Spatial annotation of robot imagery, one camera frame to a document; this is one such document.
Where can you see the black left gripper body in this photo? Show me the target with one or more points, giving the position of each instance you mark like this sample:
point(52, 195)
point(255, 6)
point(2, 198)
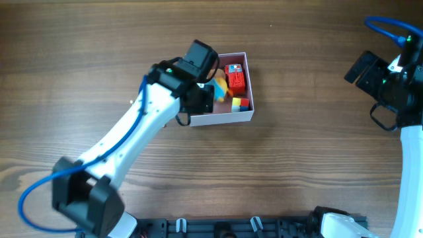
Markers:
point(203, 101)

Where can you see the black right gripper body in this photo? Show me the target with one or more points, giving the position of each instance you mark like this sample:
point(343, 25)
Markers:
point(375, 80)

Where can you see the blue yellow duck toy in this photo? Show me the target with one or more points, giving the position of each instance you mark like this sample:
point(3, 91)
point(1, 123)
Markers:
point(221, 88)

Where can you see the red toy car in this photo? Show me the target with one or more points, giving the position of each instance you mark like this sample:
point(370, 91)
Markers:
point(235, 79)

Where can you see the colourful two-by-two puzzle cube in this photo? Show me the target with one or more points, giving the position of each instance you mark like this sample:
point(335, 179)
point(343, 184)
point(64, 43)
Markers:
point(240, 104)

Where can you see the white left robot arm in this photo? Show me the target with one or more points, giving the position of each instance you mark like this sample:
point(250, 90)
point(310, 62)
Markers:
point(86, 190)

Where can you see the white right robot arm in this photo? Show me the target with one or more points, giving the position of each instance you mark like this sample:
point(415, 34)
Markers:
point(408, 221)

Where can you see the white box pink interior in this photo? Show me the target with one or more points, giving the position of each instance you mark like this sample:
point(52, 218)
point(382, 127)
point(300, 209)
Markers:
point(222, 111)

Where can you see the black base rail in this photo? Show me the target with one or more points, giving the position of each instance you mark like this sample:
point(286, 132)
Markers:
point(205, 228)

